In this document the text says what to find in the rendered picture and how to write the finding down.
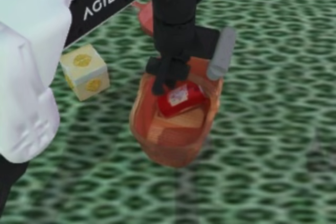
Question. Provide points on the red packet with label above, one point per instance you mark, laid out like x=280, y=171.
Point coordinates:
x=181, y=99

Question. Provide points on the orange plastic basket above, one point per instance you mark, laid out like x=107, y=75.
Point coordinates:
x=176, y=129

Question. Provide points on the red object behind gripper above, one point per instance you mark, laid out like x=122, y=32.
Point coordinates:
x=147, y=16

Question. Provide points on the cream cube with yellow dots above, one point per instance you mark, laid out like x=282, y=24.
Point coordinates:
x=85, y=73

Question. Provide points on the green patterned table mat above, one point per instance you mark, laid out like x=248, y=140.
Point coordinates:
x=236, y=129

